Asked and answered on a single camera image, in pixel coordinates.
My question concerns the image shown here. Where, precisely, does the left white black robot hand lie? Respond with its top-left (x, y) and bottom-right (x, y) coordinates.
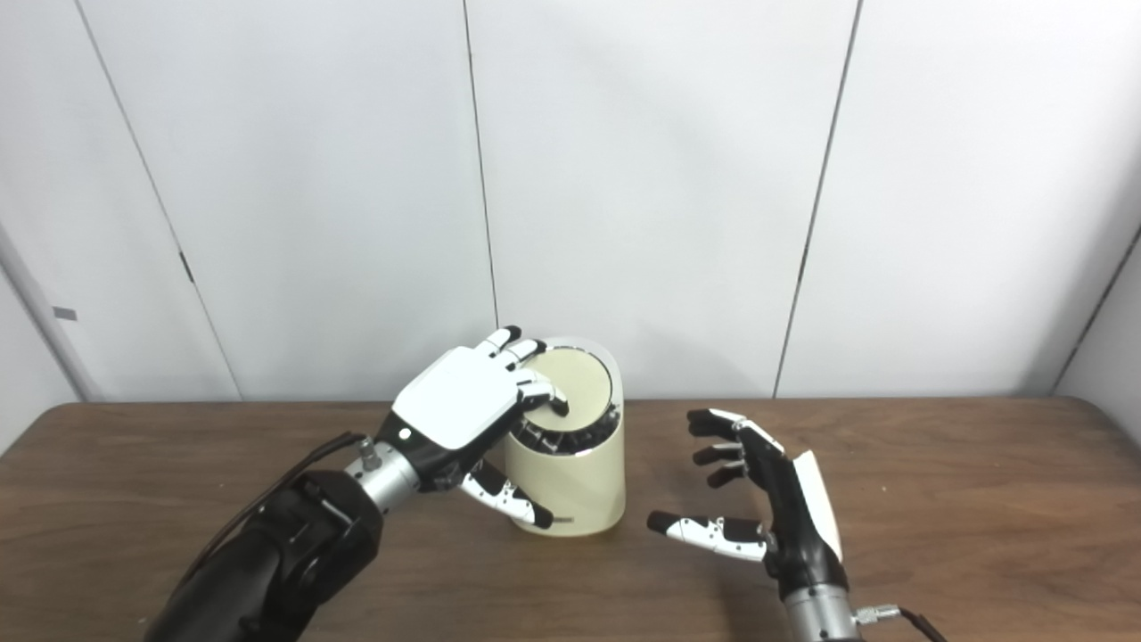
top-left (374, 325), bottom-right (571, 531)

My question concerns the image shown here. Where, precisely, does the cream-colored bin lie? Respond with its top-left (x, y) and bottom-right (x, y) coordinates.
top-left (504, 336), bottom-right (627, 538)

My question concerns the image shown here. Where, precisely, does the cream round bin lid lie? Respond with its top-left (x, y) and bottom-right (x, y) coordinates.
top-left (521, 346), bottom-right (614, 431)

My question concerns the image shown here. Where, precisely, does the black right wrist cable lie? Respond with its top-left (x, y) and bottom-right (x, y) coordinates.
top-left (899, 606), bottom-right (950, 642)

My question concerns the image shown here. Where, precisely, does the black bin liner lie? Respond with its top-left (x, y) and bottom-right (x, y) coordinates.
top-left (517, 403), bottom-right (623, 457)

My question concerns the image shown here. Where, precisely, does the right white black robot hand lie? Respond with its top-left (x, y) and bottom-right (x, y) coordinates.
top-left (647, 408), bottom-right (846, 600)

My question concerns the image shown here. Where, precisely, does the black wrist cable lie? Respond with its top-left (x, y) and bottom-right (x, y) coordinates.
top-left (899, 606), bottom-right (950, 642)
top-left (174, 432), bottom-right (366, 589)

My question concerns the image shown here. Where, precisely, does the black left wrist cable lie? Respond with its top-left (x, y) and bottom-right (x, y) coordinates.
top-left (174, 432), bottom-right (366, 589)

